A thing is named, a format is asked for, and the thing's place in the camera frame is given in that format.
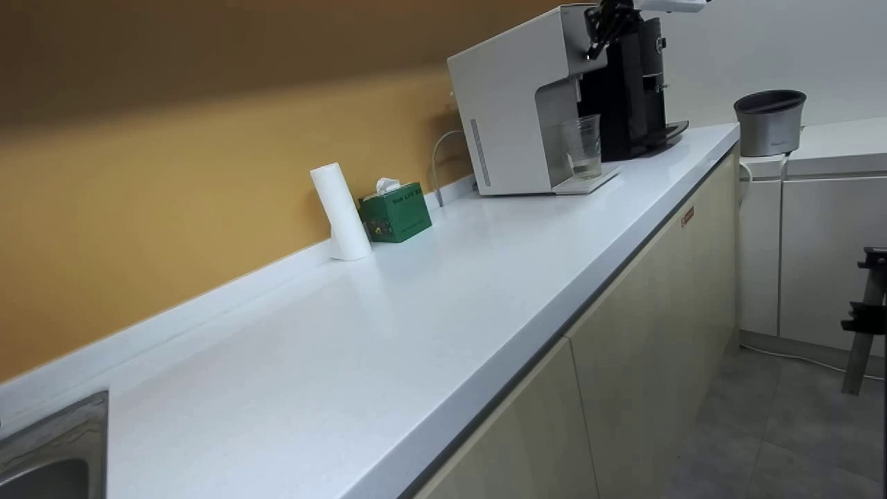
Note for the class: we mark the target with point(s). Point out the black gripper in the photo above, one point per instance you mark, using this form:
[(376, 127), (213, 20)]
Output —
[(623, 18)]

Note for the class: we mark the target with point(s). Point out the silver white coffeemaker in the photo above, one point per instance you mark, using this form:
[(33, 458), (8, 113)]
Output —
[(509, 110)]

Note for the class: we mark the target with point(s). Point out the black coffee machine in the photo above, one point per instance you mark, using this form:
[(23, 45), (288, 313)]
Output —
[(640, 91)]

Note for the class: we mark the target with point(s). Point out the clear Starbucks plastic cup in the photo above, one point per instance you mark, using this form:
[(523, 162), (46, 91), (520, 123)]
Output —
[(588, 148)]

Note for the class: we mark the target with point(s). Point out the grey bucket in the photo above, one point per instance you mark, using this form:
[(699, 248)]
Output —
[(769, 126)]

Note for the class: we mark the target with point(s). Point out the green tissue box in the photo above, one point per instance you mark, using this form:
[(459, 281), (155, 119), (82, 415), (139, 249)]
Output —
[(396, 214)]

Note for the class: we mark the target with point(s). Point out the beige cabinet door with sticker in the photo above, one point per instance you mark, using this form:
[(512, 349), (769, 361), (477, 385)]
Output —
[(656, 306)]

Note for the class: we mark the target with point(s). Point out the white paper roll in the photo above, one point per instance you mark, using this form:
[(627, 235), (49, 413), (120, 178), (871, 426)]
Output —
[(340, 212)]

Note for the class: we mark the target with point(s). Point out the white cabinet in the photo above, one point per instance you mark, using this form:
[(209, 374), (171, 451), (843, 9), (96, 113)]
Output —
[(827, 249)]

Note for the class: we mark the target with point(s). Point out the black tripod stand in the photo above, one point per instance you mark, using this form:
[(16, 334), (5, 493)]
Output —
[(866, 313)]

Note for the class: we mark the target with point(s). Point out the stainless steel sink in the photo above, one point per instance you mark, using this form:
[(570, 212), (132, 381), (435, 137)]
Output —
[(56, 451)]

